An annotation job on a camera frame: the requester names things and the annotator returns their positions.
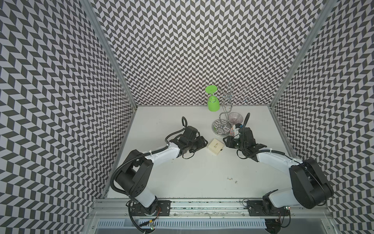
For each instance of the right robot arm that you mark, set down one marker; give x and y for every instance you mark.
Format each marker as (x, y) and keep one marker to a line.
(309, 185)

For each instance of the chrome wire jewelry stand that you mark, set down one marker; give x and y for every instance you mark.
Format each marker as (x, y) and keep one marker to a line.
(221, 127)

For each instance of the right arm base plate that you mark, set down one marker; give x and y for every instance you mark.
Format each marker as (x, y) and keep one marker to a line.
(263, 208)

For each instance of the colourful patterned ceramic bowl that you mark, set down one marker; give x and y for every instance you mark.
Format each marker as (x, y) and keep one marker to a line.
(234, 132)

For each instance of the aluminium front rail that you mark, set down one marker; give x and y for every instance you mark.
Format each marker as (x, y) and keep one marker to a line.
(207, 208)

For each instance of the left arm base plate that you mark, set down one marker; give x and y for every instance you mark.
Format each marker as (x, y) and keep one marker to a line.
(158, 207)

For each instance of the green plastic wine glass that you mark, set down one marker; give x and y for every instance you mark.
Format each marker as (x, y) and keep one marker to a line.
(213, 102)

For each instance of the cream small jewelry box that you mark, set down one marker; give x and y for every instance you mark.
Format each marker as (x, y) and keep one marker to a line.
(215, 147)

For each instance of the clear purple glass bowl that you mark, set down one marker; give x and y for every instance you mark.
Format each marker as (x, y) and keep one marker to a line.
(235, 118)

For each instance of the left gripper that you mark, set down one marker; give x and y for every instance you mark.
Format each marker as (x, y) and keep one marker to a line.
(200, 140)

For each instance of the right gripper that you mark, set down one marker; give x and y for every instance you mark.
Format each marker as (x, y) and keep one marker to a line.
(229, 141)

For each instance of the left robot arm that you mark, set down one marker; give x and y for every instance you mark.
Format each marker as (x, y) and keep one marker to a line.
(132, 176)

